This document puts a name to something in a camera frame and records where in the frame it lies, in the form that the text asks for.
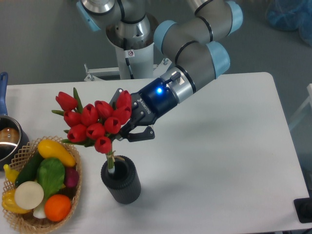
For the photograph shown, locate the blue handled saucepan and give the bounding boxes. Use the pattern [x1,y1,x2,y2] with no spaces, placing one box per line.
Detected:
[0,72,29,171]

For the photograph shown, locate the yellow bell pepper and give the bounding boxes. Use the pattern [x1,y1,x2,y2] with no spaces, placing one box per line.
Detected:
[2,189,31,214]

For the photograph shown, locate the dark grey ribbed vase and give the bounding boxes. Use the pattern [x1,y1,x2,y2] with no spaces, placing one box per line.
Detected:
[101,156,141,204]

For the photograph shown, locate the woven wicker basket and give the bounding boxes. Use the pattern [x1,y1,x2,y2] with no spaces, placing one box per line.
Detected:
[2,136,82,234]

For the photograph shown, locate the yellow squash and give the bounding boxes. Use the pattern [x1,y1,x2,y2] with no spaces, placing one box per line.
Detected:
[37,139,76,167]

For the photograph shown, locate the white frame at right edge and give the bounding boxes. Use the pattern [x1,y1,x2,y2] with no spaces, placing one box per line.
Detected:
[288,83,312,131]

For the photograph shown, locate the green cucumber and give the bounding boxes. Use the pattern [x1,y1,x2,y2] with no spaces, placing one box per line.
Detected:
[15,151,44,188]

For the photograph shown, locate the white round onion slice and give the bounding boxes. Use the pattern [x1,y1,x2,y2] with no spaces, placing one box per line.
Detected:
[14,181,44,210]

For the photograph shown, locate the orange fruit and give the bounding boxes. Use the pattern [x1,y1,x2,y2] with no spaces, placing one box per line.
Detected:
[44,195,71,222]

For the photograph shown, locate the blue plastic bag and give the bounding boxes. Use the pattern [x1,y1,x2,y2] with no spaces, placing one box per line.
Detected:
[265,0,312,46]

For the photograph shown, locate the green lettuce leaf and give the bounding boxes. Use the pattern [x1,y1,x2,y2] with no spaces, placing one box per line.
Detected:
[37,157,65,201]

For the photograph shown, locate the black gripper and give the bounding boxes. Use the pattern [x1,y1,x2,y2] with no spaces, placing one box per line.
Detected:
[109,78,178,142]

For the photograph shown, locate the yellow banana tip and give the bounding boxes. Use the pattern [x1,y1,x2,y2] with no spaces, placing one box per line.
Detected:
[3,164,19,184]

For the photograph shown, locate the purple red onion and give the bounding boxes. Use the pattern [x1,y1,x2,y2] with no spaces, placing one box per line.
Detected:
[64,167,79,188]

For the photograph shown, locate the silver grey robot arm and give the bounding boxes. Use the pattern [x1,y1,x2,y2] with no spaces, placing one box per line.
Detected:
[115,0,243,142]

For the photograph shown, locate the black device at table edge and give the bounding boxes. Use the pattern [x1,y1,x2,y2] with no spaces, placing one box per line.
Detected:
[293,197,312,223]

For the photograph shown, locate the white leek stalk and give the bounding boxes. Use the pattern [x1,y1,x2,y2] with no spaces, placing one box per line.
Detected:
[33,201,46,219]

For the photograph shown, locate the red tulip bouquet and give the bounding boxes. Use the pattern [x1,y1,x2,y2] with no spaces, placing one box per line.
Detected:
[52,88,132,176]

